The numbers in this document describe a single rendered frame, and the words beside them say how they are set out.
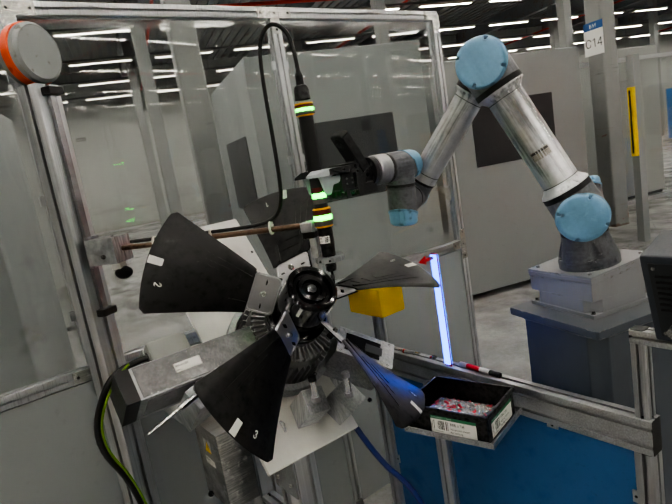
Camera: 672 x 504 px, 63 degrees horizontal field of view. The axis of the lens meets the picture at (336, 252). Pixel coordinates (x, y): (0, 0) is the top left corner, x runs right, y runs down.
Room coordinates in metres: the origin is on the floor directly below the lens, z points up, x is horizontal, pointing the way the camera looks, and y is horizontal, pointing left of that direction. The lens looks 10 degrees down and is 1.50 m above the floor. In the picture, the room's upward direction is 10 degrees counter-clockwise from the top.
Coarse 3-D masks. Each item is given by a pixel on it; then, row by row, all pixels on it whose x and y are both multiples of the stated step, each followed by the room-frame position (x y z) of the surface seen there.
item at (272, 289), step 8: (256, 280) 1.20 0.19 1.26; (264, 280) 1.20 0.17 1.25; (272, 280) 1.21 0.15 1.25; (280, 280) 1.21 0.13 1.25; (256, 288) 1.20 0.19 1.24; (264, 288) 1.20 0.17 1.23; (272, 288) 1.21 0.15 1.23; (256, 296) 1.20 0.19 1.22; (272, 296) 1.21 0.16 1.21; (248, 304) 1.20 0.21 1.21; (256, 304) 1.20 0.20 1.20; (264, 304) 1.21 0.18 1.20; (272, 304) 1.21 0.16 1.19; (264, 312) 1.21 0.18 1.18; (272, 312) 1.21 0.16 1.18
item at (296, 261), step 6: (306, 252) 1.29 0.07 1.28; (294, 258) 1.30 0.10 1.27; (300, 258) 1.29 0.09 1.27; (306, 258) 1.28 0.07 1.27; (282, 264) 1.31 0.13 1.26; (288, 264) 1.30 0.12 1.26; (294, 264) 1.29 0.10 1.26; (300, 264) 1.28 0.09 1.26; (306, 264) 1.27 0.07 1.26; (282, 270) 1.30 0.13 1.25; (288, 270) 1.29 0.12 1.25; (282, 276) 1.29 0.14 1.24; (282, 282) 1.27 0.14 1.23
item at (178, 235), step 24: (168, 240) 1.18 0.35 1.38; (192, 240) 1.19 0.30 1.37; (216, 240) 1.20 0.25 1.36; (168, 264) 1.16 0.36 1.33; (192, 264) 1.17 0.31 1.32; (216, 264) 1.18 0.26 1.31; (240, 264) 1.19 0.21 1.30; (144, 288) 1.14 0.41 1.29; (168, 288) 1.15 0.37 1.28; (192, 288) 1.17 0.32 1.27; (216, 288) 1.18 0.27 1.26; (240, 288) 1.19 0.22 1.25; (144, 312) 1.13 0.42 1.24; (168, 312) 1.15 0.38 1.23
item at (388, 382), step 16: (352, 352) 1.11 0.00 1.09; (368, 368) 1.10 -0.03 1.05; (384, 368) 1.20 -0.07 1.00; (384, 384) 1.09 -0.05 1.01; (400, 384) 1.16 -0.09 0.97; (384, 400) 1.04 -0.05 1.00; (400, 400) 1.08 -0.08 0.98; (416, 400) 1.14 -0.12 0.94; (400, 416) 1.03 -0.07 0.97; (416, 416) 1.07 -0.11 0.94
